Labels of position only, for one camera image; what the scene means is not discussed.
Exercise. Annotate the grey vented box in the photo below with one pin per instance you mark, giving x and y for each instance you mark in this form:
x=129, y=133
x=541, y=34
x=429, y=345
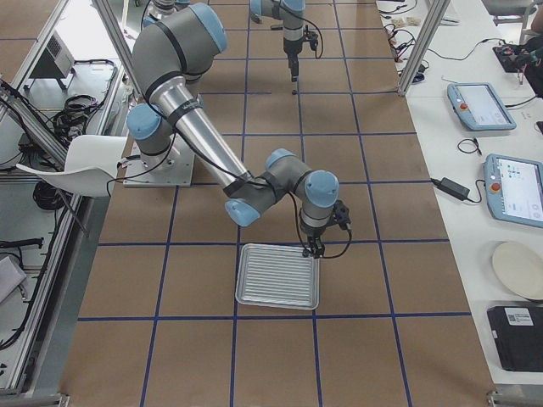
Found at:
x=56, y=63

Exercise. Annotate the lower blue teach pendant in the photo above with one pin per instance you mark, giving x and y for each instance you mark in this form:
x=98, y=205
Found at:
x=513, y=188

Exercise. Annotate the black tablet with label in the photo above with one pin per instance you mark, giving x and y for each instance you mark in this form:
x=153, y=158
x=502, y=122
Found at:
x=517, y=332

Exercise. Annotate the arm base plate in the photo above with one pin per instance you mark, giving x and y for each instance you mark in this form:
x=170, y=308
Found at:
x=173, y=167

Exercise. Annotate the blue teach pendant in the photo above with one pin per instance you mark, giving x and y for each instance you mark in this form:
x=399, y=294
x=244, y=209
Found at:
x=479, y=108
x=513, y=188

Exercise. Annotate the aluminium frame column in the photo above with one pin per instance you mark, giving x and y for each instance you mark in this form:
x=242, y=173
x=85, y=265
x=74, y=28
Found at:
x=429, y=27

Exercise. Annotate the white plastic chair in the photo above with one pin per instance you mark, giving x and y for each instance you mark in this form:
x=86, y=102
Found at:
x=90, y=163

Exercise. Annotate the silver ribbed metal tray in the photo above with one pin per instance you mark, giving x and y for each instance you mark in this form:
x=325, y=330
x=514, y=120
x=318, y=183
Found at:
x=277, y=276

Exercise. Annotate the beige round plate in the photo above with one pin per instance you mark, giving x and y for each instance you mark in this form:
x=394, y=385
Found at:
x=519, y=269

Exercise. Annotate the black power adapter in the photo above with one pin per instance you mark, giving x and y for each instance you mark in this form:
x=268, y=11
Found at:
x=451, y=188

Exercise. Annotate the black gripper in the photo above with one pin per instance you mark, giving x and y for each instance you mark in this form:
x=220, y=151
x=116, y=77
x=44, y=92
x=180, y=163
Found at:
x=312, y=232
x=292, y=47

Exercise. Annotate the upper blue teach pendant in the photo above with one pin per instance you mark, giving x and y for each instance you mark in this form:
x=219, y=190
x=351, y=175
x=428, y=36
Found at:
x=479, y=108

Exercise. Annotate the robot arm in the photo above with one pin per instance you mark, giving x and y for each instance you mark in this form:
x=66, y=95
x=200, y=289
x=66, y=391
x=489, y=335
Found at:
x=291, y=13
x=184, y=44

